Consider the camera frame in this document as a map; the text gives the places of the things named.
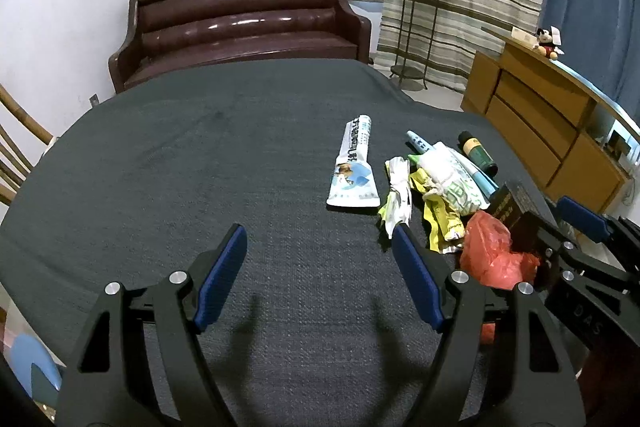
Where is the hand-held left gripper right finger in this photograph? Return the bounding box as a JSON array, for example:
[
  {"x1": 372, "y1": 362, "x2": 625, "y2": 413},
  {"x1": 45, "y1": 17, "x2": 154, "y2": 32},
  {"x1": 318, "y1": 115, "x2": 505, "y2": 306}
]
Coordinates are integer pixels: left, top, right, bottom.
[{"x1": 391, "y1": 223, "x2": 587, "y2": 427}]

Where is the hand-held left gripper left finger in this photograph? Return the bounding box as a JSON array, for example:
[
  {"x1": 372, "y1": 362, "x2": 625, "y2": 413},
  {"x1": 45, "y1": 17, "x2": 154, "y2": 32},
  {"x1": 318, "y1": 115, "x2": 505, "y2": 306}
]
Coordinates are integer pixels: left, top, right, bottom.
[{"x1": 56, "y1": 223, "x2": 248, "y2": 427}]

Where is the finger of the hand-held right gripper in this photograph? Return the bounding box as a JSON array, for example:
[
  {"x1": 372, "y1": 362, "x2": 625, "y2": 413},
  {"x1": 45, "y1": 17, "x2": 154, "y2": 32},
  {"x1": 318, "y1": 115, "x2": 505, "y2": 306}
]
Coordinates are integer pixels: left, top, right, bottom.
[
  {"x1": 555, "y1": 196, "x2": 640, "y2": 268},
  {"x1": 530, "y1": 214, "x2": 628, "y2": 290}
]

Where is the black box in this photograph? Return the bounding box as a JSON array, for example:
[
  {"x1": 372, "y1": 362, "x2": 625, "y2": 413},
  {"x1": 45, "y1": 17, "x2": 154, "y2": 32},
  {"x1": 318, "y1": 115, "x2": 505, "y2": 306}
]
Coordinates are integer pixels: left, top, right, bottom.
[{"x1": 487, "y1": 181, "x2": 551, "y2": 258}]

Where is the red plastic bag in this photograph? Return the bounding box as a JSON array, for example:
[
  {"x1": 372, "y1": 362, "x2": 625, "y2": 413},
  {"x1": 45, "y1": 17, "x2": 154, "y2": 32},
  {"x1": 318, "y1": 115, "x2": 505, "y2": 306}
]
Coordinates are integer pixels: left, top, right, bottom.
[{"x1": 459, "y1": 210, "x2": 543, "y2": 345}]

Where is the white yellow twisted wrapper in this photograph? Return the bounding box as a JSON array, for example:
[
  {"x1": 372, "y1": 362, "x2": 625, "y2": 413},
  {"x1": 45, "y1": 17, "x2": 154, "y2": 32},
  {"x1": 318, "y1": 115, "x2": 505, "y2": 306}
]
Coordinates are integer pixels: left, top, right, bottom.
[{"x1": 377, "y1": 156, "x2": 413, "y2": 239}]

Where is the green white bag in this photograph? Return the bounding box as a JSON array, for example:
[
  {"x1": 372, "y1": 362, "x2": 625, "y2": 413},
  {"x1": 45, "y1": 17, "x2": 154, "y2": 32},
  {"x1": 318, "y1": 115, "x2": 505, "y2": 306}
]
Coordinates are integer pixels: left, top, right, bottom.
[{"x1": 417, "y1": 142, "x2": 488, "y2": 214}]

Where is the white toothpaste tube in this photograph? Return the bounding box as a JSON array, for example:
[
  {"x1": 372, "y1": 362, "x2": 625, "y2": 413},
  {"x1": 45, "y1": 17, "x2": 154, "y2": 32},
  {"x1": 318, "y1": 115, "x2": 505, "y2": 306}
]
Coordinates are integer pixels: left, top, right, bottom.
[{"x1": 326, "y1": 114, "x2": 382, "y2": 208}]

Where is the dark grey tablecloth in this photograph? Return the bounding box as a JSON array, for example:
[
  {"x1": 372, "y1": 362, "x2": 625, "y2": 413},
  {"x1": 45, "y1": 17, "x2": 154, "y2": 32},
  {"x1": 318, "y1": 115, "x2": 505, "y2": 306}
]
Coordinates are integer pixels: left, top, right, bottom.
[{"x1": 0, "y1": 57, "x2": 591, "y2": 427}]

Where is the wooden cabinet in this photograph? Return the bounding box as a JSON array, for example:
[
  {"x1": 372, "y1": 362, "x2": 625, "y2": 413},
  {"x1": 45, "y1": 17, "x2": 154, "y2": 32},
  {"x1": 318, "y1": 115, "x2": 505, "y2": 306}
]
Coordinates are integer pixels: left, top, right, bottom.
[{"x1": 461, "y1": 26, "x2": 640, "y2": 212}]

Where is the green bottle with black cap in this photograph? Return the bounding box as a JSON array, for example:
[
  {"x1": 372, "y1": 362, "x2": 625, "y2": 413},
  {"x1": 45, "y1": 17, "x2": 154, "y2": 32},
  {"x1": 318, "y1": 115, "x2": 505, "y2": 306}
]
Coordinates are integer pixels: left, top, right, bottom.
[{"x1": 458, "y1": 131, "x2": 500, "y2": 176}]

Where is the light blue tube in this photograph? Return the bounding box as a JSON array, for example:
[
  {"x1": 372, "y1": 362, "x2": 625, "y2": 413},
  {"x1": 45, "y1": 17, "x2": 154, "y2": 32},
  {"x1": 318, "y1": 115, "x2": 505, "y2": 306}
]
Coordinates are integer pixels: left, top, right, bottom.
[{"x1": 406, "y1": 130, "x2": 498, "y2": 198}]

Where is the mouse plush toy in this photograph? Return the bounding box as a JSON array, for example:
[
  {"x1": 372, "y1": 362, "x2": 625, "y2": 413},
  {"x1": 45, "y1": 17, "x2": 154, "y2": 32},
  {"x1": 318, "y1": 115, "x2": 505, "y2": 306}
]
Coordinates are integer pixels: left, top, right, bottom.
[{"x1": 536, "y1": 26, "x2": 565, "y2": 60}]

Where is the white flat box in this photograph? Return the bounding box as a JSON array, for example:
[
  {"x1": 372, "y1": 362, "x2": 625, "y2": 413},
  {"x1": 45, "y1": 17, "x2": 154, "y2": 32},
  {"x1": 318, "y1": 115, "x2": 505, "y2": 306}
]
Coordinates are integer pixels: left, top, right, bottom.
[{"x1": 510, "y1": 27, "x2": 538, "y2": 48}]

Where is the black metal plant stand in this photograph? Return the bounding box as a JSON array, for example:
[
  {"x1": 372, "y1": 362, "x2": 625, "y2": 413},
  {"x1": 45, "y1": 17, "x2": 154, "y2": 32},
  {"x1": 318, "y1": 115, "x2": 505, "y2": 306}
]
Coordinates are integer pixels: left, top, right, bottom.
[{"x1": 389, "y1": 0, "x2": 443, "y2": 92}]

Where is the light blue plastic object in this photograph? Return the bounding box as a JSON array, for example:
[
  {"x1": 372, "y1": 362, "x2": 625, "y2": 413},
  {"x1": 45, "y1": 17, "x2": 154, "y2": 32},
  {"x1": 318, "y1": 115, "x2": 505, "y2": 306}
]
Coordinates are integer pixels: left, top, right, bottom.
[{"x1": 10, "y1": 334, "x2": 63, "y2": 408}]

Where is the dark brown leather sofa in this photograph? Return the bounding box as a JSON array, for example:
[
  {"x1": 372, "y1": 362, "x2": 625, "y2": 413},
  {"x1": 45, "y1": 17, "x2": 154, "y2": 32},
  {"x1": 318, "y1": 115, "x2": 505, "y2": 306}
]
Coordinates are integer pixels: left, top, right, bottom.
[{"x1": 108, "y1": 0, "x2": 373, "y2": 94}]

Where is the bamboo chair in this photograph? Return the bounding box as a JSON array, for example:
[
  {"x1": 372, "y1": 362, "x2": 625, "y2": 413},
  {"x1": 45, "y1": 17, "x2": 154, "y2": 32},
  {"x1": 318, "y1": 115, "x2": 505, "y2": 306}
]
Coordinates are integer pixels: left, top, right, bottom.
[{"x1": 0, "y1": 84, "x2": 61, "y2": 205}]

